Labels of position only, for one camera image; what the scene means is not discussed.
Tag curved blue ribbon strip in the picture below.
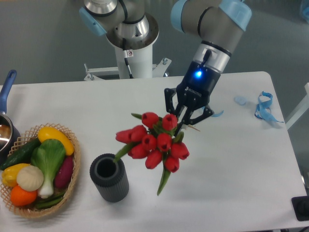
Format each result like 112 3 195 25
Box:
212 110 224 117

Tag red tulip bouquet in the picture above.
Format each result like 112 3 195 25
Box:
113 112 190 195

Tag purple sweet potato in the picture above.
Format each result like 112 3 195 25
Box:
54 156 73 189

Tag orange fruit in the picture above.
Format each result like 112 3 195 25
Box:
10 185 37 206

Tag white metal base frame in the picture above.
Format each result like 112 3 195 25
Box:
84 58 172 81

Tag blue object top right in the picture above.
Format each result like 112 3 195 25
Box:
299 0 309 23

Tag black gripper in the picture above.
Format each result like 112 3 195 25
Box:
164 61 221 129

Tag blue handled saucepan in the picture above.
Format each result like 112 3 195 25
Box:
0 70 20 164

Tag black device at edge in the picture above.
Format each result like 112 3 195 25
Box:
291 196 309 221

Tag tangled blue ribbon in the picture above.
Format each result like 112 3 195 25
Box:
254 91 283 123

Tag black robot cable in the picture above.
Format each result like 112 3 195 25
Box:
122 38 134 79

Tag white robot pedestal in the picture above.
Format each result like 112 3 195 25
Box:
114 45 153 79

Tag yellow bell pepper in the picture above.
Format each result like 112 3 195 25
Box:
1 163 30 188

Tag woven bamboo basket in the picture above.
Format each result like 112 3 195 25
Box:
0 123 81 218

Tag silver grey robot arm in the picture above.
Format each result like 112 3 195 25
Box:
79 0 252 130

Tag green bean pods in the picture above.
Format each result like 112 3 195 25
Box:
34 191 65 210

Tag cream steamed bun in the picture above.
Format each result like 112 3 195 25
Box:
16 165 44 191

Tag dark grey ribbed vase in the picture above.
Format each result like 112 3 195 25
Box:
89 153 129 203

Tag green cucumber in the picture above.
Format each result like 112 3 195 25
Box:
0 138 41 171

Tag green bok choy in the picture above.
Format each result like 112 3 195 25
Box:
31 139 66 199

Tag white frame at right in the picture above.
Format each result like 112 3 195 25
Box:
285 83 309 130

